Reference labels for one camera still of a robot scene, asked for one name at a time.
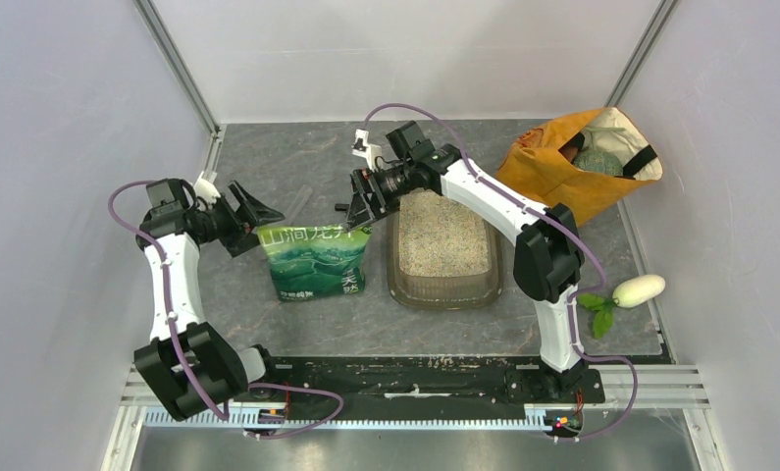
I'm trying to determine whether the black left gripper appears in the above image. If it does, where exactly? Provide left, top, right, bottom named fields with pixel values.
left=196, top=181, right=284, bottom=257

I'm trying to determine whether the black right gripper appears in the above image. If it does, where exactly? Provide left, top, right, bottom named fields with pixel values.
left=343, top=160, right=417, bottom=232

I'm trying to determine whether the green cat litter bag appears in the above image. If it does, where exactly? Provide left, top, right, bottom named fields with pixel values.
left=257, top=225, right=372, bottom=302

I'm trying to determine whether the brown translucent litter box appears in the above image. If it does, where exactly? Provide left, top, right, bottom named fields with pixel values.
left=387, top=190, right=504, bottom=310

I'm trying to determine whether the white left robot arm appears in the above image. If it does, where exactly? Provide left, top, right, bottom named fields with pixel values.
left=133, top=178, right=284, bottom=421

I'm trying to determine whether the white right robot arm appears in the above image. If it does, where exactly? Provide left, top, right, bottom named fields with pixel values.
left=343, top=121, right=586, bottom=401

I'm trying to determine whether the clear plastic scoop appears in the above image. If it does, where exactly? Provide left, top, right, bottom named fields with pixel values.
left=286, top=184, right=313, bottom=225

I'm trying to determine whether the orange paper tote bag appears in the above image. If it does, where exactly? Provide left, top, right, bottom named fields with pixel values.
left=495, top=107, right=663, bottom=226

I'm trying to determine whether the green knitted ball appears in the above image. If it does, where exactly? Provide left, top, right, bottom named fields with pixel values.
left=572, top=149, right=624, bottom=177

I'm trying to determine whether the white toy radish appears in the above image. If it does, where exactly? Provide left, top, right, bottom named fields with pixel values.
left=578, top=275, right=666, bottom=340

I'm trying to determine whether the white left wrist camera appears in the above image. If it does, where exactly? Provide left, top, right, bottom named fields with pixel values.
left=193, top=170, right=221, bottom=205

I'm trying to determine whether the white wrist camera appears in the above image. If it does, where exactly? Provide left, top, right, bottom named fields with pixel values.
left=193, top=170, right=221, bottom=205
left=351, top=129, right=383, bottom=171

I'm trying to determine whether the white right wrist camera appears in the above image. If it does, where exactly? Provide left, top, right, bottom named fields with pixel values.
left=351, top=129, right=383, bottom=171

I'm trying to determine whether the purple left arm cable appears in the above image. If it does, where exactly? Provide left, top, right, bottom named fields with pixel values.
left=107, top=180, right=345, bottom=442

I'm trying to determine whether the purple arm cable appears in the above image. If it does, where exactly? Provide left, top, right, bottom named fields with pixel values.
left=363, top=102, right=641, bottom=442
left=107, top=180, right=345, bottom=442

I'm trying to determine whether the aluminium frame post left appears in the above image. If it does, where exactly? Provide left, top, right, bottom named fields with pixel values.
left=132, top=0, right=220, bottom=135

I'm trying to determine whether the aluminium frame post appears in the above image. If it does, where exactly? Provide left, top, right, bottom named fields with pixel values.
left=132, top=0, right=220, bottom=135
left=605, top=0, right=679, bottom=106

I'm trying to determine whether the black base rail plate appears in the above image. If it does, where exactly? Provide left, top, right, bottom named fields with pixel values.
left=194, top=353, right=673, bottom=424

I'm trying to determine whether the white toothed cable strip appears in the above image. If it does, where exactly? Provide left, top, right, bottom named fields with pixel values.
left=143, top=405, right=552, bottom=433

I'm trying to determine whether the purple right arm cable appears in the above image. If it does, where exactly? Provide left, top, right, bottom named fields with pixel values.
left=363, top=102, right=641, bottom=442

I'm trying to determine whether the aluminium front frame rail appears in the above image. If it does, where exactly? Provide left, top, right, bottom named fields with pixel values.
left=120, top=364, right=711, bottom=410

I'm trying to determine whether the aluminium frame post right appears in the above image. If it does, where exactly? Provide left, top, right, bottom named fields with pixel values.
left=605, top=0, right=679, bottom=106

